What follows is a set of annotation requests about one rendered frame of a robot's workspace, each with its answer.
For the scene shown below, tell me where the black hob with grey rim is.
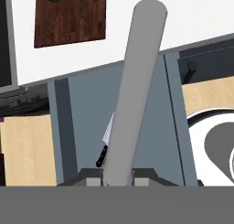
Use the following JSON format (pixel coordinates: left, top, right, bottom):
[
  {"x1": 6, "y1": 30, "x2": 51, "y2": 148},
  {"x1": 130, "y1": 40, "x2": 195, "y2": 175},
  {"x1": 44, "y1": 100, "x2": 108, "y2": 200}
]
[{"x1": 0, "y1": 0, "x2": 20, "y2": 94}]

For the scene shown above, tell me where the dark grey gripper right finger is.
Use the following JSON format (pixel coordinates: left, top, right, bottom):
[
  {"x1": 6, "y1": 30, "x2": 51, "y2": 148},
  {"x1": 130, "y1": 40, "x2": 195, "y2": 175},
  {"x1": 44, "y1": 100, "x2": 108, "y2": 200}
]
[{"x1": 132, "y1": 167, "x2": 180, "y2": 187}]

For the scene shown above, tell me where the dark wooden cutting board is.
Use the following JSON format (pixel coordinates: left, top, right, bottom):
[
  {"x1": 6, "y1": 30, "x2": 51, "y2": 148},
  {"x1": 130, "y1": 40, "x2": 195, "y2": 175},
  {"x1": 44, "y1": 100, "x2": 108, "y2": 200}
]
[{"x1": 33, "y1": 0, "x2": 108, "y2": 49}]

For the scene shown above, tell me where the white and black round thing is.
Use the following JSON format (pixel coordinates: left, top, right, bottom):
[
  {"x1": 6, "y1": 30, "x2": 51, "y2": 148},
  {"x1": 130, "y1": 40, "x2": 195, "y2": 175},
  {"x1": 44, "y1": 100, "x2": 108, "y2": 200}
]
[{"x1": 186, "y1": 108, "x2": 234, "y2": 187}]

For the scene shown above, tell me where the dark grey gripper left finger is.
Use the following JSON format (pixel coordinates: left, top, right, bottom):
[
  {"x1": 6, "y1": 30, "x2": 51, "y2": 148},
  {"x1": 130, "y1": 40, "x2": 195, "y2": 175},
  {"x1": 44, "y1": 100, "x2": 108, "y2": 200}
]
[{"x1": 57, "y1": 167, "x2": 105, "y2": 187}]

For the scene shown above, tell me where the grey-blue open drawer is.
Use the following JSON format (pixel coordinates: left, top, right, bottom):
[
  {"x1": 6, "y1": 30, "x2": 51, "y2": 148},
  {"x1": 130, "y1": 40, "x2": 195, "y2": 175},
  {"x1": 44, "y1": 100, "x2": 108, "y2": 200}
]
[{"x1": 46, "y1": 51, "x2": 199, "y2": 187}]

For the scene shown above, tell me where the knife with black handle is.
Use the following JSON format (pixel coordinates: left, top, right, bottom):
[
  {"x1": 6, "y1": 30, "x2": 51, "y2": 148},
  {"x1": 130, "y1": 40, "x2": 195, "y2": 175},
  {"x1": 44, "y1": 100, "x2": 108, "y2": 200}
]
[{"x1": 95, "y1": 112, "x2": 116, "y2": 169}]

